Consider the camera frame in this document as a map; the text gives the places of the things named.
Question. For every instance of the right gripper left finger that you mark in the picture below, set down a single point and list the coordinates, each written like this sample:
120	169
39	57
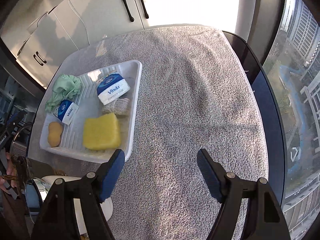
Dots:
103	181

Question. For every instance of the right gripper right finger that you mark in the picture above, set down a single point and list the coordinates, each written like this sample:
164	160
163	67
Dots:
223	186

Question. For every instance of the yellow rectangular sponge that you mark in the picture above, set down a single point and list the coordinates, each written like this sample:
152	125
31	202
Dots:
101	133

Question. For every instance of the round yellow sponge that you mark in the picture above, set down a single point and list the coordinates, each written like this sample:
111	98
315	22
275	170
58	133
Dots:
55	130

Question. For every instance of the grey knitted cloth roll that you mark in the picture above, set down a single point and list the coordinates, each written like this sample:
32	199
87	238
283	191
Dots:
119	107

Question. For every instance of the small blue tissue pack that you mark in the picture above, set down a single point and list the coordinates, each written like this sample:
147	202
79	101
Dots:
66	111

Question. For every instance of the blue white tissue pack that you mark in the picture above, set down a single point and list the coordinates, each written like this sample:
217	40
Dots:
111	87

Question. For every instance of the mint green satin scrunchie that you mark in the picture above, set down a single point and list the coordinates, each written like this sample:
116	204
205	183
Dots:
65	87

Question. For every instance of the person hand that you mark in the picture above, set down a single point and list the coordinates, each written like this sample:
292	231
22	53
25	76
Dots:
11	171

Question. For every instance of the white plastic tray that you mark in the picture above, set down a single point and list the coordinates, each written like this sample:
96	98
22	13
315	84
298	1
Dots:
90	107

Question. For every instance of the white jar chrome lid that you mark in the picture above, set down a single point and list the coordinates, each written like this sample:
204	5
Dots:
67	209

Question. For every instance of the white cabinet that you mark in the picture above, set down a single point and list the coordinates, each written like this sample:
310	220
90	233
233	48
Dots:
58	28

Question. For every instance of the black cabinet handle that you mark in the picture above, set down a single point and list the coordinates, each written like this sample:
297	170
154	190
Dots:
35	58
144	9
131	18
40	57

